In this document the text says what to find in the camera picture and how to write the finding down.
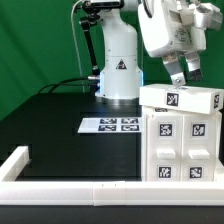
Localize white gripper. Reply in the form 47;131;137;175
138;0;206;87

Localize white cabinet top block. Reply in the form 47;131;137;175
139;84;224;114

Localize white cabinet body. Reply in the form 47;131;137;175
141;106;222;181

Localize white cabinet door panel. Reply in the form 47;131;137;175
181;112;220;182
146;113;182;181

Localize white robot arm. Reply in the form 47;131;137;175
95;0;206;101

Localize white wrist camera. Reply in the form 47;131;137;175
174;0;223;30

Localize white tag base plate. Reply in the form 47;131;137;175
78;117;142;134

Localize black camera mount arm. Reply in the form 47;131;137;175
80;0;124;76

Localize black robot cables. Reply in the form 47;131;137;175
38;78;101;95

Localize white U-shaped fence frame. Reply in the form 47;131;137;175
0;146;224;206

